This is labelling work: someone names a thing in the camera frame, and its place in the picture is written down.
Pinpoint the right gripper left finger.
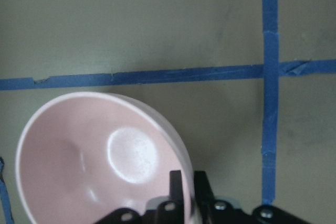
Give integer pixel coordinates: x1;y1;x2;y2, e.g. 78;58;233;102
97;170;185;224

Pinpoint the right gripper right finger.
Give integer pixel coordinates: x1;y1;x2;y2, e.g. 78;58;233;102
194;171;308;224

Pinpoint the pink bowl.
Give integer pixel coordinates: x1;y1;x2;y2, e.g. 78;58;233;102
15;92;194;223

